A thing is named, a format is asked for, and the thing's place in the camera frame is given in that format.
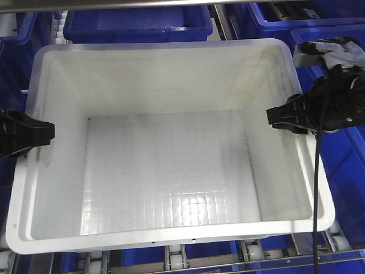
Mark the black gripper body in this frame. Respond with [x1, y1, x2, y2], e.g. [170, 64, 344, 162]
[307, 66, 364, 132]

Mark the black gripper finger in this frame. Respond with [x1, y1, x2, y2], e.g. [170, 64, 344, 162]
[1, 108, 55, 159]
[266, 94, 317, 135]

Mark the white plastic tote bin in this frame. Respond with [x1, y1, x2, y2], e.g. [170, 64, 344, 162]
[5, 38, 336, 255]

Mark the blue bin left shelf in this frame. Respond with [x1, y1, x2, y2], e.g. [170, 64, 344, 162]
[0, 11, 55, 235]

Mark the blue bin right shelf far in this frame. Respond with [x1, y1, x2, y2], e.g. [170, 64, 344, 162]
[225, 1, 364, 47]

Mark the steel top shelf bar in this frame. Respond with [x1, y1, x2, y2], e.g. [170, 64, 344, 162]
[0, 0, 365, 14]

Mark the blue bin behind tote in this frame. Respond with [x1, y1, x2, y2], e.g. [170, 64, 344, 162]
[63, 5, 213, 44]

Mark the steel front bar right shelf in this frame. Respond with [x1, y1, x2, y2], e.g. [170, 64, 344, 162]
[108, 248, 365, 274]

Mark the white roller track left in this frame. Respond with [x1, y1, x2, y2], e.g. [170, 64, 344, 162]
[55, 10, 68, 45]

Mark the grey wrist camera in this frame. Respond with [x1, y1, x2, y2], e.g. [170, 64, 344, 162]
[293, 37, 364, 70]

